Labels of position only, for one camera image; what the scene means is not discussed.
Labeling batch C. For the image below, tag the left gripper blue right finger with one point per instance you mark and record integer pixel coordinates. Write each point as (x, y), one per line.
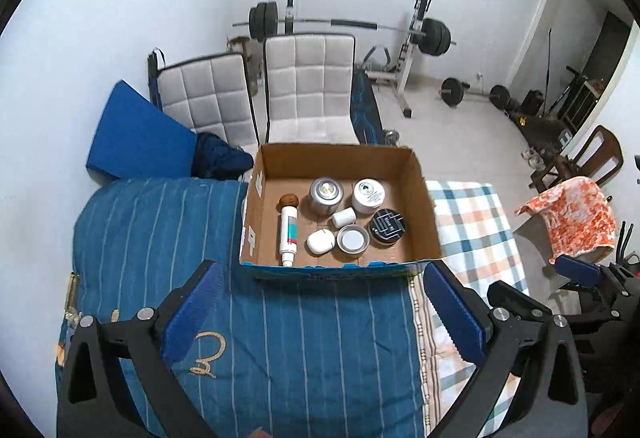
(462, 311)

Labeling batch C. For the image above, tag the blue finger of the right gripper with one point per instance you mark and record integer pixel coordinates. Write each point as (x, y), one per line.
(502, 295)
(577, 270)

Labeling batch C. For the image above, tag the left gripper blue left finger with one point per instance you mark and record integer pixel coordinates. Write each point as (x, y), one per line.
(185, 309)

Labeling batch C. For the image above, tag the white green tube bottle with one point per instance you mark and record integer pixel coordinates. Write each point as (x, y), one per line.
(288, 235)

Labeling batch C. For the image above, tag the black round tin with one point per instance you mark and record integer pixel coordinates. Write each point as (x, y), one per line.
(387, 227)

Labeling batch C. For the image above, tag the white earbuds case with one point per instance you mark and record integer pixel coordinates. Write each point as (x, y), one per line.
(320, 242)

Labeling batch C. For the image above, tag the brown walnut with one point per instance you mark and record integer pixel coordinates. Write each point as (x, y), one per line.
(288, 200)

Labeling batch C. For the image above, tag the small white cylinder bottle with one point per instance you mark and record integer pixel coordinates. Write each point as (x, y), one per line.
(344, 217)

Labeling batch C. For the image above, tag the white cream jar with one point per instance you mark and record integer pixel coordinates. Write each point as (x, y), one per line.
(368, 196)

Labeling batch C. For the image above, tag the silver puck light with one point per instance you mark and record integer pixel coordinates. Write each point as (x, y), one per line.
(325, 196)

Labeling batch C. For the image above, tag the person's hand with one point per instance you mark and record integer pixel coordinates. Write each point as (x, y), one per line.
(259, 433)

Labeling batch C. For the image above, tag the orange floral towel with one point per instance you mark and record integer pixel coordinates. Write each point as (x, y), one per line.
(578, 218)

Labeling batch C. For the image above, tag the plaid checkered sheet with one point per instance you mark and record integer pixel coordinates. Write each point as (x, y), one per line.
(477, 244)

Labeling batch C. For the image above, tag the brown wooden chair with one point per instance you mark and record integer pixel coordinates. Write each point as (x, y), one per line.
(600, 159)

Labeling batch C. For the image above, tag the open cardboard box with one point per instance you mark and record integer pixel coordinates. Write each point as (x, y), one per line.
(282, 168)

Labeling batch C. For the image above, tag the blue foam pad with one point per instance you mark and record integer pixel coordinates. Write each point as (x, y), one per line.
(135, 140)

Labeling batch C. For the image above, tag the floor barbell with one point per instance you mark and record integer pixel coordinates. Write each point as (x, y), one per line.
(453, 91)

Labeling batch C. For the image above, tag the left white quilted chair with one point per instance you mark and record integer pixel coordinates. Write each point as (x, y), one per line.
(208, 94)

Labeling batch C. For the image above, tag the white quilted chair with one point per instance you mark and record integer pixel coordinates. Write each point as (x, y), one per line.
(308, 85)
(208, 94)

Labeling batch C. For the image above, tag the right white quilted chair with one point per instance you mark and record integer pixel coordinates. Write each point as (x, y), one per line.
(308, 85)

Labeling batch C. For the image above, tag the barbell on rack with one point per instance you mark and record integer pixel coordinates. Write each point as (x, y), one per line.
(432, 37)

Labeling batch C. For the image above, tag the white squat rack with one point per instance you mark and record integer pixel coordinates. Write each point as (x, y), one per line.
(397, 77)

